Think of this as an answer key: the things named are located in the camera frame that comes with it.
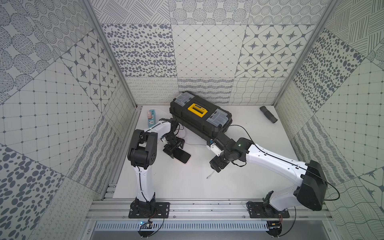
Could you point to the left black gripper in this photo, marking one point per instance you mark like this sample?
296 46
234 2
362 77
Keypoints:
174 146

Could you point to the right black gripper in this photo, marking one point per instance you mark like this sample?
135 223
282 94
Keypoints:
213 165

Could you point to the black smartphone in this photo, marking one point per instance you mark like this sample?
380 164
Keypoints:
181 155

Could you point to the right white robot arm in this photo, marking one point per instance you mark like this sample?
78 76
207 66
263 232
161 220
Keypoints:
308 180

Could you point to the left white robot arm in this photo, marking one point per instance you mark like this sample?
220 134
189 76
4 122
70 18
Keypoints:
142 154

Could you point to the black cylindrical object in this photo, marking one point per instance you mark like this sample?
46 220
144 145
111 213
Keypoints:
268 114

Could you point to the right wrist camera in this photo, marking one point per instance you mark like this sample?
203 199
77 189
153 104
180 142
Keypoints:
214 148

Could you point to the black toolbox with yellow handle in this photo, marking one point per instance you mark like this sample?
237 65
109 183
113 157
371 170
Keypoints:
200 116

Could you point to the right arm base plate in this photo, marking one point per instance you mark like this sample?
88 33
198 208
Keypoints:
259 210

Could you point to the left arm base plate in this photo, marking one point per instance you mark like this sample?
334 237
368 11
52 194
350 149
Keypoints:
143 210

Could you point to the aluminium mounting rail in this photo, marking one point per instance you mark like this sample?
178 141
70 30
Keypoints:
183 209

